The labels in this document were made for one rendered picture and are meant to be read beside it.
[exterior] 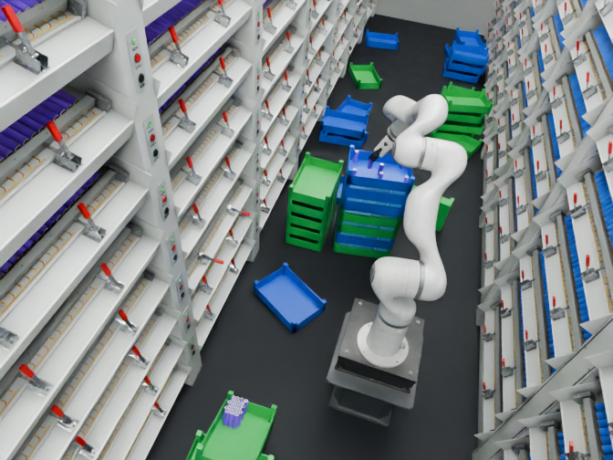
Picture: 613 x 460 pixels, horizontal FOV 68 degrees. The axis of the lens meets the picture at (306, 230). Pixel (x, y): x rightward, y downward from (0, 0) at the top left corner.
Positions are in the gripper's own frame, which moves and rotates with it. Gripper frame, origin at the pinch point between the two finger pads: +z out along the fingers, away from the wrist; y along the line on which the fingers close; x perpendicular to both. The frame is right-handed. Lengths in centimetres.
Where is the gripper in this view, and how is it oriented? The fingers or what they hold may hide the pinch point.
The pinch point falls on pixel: (375, 155)
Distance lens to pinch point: 205.9
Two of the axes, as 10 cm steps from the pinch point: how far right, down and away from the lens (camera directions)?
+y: 5.9, -5.5, 5.9
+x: -6.9, -7.2, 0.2
